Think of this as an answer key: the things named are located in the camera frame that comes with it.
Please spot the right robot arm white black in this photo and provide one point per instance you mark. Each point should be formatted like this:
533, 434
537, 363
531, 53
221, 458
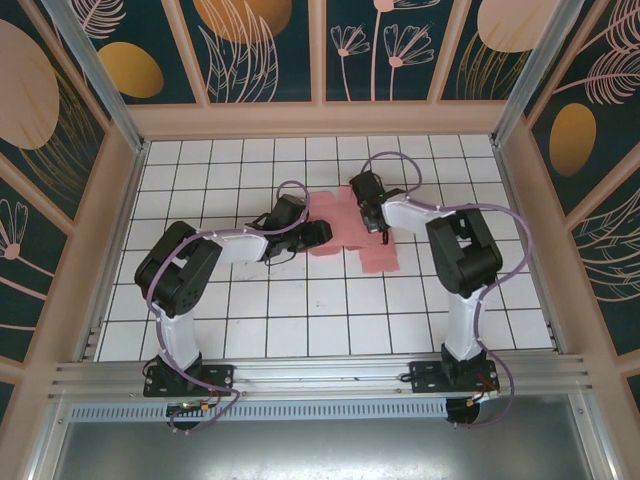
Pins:
465, 250

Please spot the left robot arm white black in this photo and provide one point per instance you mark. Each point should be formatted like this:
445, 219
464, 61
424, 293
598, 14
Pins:
177, 270

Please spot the yellow power connector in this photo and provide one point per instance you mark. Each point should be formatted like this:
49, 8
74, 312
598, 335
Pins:
206, 408
472, 402

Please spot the grey metal sheet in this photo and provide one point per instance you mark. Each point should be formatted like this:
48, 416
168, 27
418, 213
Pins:
320, 450

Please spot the aluminium mounting rail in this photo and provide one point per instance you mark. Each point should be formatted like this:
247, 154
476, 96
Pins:
325, 372

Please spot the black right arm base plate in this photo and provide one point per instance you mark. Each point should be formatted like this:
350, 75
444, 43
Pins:
422, 377

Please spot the aluminium side rail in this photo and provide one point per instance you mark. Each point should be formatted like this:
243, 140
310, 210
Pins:
532, 250
113, 260

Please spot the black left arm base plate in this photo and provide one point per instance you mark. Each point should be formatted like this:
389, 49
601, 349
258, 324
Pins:
220, 376

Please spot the aluminium corner post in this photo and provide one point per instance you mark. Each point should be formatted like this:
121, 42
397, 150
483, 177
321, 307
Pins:
95, 65
535, 65

